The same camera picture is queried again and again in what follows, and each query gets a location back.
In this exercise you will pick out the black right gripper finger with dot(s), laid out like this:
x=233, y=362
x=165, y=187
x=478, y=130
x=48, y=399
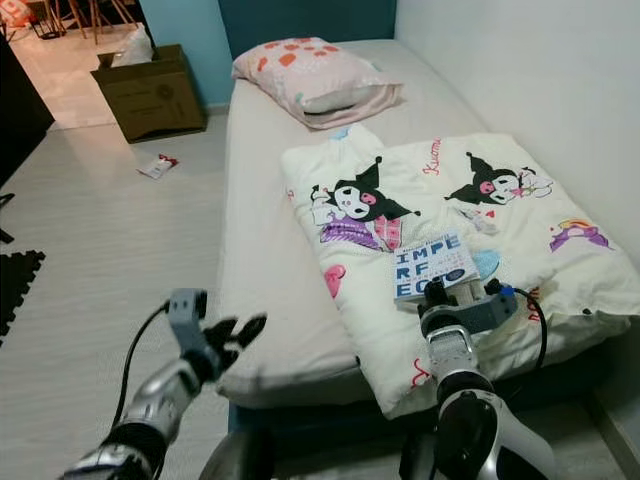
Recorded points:
x=438, y=288

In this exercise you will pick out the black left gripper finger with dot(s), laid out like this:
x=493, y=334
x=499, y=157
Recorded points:
x=220, y=330
x=250, y=332

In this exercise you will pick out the white book blue letters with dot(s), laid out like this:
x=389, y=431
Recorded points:
x=432, y=265

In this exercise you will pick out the pink pillow with orange patches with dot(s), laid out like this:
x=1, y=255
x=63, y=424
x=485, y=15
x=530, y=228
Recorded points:
x=305, y=80

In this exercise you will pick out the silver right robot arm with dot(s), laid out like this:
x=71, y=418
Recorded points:
x=455, y=370

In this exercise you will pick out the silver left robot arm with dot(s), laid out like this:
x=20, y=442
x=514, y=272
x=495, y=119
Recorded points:
x=150, y=410

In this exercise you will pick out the black room door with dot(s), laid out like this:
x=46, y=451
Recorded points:
x=25, y=110

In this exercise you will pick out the mattress with cream sheet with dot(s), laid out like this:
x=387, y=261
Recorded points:
x=250, y=250

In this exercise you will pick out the dark robot left leg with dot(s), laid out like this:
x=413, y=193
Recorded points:
x=230, y=458

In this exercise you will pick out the dark robot leg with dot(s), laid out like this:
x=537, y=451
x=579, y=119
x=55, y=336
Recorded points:
x=416, y=462
x=230, y=458

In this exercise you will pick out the dark blue bed base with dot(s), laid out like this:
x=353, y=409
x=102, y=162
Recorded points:
x=310, y=435

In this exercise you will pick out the dark robot right leg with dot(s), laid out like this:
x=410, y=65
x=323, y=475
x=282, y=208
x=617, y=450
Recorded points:
x=416, y=462

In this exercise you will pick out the small red white packet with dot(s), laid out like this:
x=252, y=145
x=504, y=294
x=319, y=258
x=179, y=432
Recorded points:
x=158, y=166

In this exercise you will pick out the black foam floor mat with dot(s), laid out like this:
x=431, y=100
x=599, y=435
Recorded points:
x=20, y=290

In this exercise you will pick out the blue upholstered headboard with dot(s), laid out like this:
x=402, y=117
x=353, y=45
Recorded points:
x=310, y=20

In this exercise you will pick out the white chair wooden legs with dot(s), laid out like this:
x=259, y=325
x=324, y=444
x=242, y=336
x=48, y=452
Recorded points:
x=112, y=15
x=75, y=15

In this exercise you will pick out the orange bag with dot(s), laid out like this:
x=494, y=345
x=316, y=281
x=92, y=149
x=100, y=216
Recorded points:
x=18, y=12

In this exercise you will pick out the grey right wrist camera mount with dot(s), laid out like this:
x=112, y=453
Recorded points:
x=485, y=312

